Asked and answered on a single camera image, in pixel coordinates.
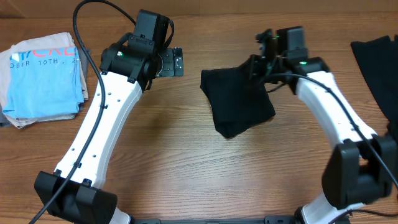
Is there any black t-shirt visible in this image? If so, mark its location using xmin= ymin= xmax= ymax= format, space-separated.
xmin=200 ymin=64 xmax=275 ymax=139

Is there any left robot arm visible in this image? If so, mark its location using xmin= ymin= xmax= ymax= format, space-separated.
xmin=34 ymin=10 xmax=183 ymax=223

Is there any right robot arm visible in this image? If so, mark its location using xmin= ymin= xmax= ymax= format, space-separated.
xmin=249 ymin=26 xmax=397 ymax=224

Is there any beige folded t-shirt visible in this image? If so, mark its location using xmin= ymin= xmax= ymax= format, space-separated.
xmin=1 ymin=32 xmax=86 ymax=122

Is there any light blue folded t-shirt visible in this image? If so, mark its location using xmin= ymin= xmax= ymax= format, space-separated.
xmin=2 ymin=47 xmax=84 ymax=119

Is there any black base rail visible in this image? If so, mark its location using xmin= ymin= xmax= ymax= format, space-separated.
xmin=131 ymin=215 xmax=302 ymax=224

